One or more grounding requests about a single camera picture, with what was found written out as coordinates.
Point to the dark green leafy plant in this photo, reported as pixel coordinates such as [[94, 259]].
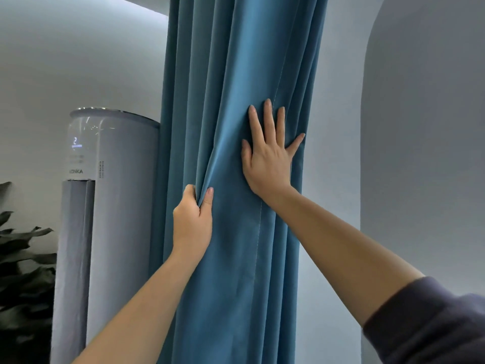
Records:
[[22, 284]]

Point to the person's right forearm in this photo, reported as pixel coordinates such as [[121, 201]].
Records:
[[337, 253]]

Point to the person's left forearm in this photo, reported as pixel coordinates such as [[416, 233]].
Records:
[[147, 307]]

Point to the white tower air conditioner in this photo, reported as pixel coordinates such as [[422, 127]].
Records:
[[110, 223]]

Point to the person's left thumb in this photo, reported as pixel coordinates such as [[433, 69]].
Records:
[[207, 200]]

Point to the person's left hand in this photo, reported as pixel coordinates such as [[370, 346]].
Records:
[[191, 225]]

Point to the blue curtain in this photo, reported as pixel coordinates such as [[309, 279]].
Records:
[[235, 261]]

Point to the person's right middle finger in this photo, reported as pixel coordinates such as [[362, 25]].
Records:
[[269, 121]]

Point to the person's right hand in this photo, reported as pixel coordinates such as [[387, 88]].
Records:
[[267, 166]]

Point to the person's right thumb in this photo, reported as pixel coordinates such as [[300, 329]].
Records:
[[246, 157]]

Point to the person's right little finger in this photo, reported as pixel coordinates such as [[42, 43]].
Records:
[[296, 144]]

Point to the dark grey sleeve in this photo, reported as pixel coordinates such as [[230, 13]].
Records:
[[428, 326]]

